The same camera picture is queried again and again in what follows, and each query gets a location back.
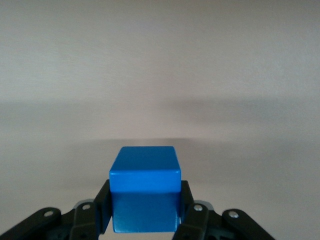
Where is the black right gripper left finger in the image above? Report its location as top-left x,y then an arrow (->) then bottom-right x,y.
0,179 -> 113,240

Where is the blue cube block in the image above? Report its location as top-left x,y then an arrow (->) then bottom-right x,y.
109,146 -> 182,234

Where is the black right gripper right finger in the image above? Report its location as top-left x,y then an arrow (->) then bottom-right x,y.
172,179 -> 276,240

